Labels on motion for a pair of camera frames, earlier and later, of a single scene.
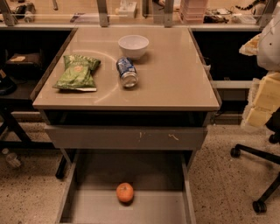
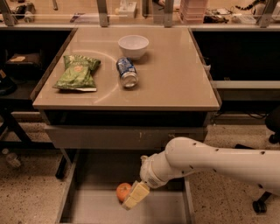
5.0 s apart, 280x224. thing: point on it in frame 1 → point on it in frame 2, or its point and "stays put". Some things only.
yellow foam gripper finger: [263, 100] → [155, 171]
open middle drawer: [158, 178] stays put
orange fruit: [124, 192] stays put
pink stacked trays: [192, 11] stays put
